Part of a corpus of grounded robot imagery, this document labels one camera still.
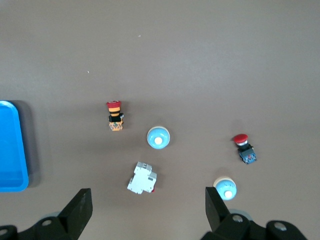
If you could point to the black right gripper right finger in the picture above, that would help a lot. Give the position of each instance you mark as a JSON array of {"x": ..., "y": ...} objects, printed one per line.
[{"x": 217, "y": 215}]

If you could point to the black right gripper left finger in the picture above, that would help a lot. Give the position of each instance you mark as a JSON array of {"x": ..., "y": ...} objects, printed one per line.
[{"x": 72, "y": 215}]

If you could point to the light blue bell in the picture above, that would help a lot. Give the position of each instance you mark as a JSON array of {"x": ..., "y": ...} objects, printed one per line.
[
  {"x": 158, "y": 137},
  {"x": 226, "y": 188}
]

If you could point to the white circuit breaker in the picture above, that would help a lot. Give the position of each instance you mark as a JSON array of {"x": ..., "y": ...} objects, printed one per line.
[{"x": 141, "y": 178}]

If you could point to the blue plastic tray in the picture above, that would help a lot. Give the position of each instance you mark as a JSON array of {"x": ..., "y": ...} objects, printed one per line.
[{"x": 11, "y": 150}]

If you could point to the small red wooden doll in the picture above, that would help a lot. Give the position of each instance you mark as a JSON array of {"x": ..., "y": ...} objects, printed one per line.
[{"x": 115, "y": 117}]

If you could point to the brown table cover mat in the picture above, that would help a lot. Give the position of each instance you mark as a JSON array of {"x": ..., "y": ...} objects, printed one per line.
[{"x": 175, "y": 50}]

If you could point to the red mushroom push button switch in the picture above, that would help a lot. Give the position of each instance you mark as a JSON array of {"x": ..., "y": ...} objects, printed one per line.
[{"x": 246, "y": 152}]

